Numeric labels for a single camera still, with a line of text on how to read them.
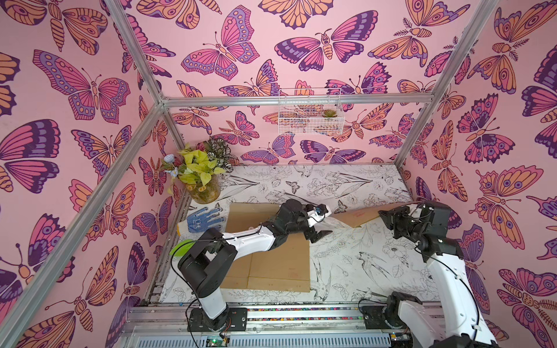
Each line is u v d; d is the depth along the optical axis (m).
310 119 1.06
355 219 0.78
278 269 0.86
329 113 0.92
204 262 0.49
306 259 0.88
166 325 0.73
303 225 0.73
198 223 0.97
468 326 0.40
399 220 0.67
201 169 0.88
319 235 0.75
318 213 0.70
